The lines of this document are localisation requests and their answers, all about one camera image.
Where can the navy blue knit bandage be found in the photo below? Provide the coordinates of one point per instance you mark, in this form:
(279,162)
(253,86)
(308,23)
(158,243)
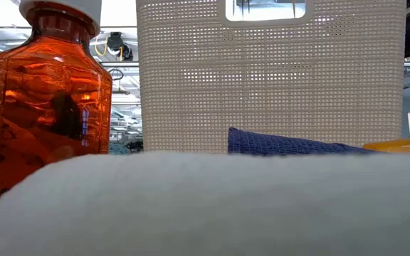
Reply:
(279,144)

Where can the orange bottle with white cap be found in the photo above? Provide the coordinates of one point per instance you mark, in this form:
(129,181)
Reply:
(48,89)

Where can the yellow plastic item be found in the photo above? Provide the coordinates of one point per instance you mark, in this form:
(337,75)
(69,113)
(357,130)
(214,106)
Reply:
(404,145)

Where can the white perforated plastic basket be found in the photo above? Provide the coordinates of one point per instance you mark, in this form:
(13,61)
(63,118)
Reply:
(262,89)

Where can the white small object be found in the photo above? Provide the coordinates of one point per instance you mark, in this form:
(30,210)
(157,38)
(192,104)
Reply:
(205,206)

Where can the teal patterned cloth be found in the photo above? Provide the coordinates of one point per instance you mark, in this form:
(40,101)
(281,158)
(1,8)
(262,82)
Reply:
(119,149)

